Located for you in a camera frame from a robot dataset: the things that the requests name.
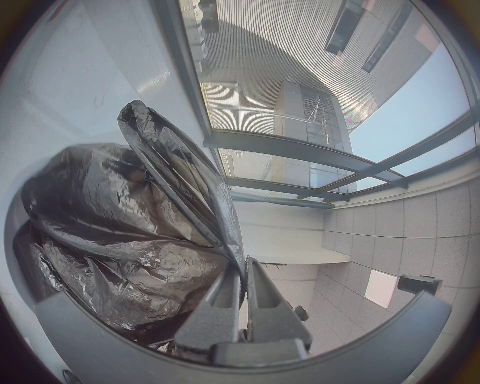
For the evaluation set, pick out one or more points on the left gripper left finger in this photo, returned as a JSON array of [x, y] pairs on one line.
[[215, 318]]

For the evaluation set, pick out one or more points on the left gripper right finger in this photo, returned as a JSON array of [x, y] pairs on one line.
[[270, 318]]

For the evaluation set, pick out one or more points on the black plastic bag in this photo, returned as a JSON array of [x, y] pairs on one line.
[[112, 210]]

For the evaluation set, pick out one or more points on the window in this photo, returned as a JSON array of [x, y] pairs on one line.
[[262, 56]]

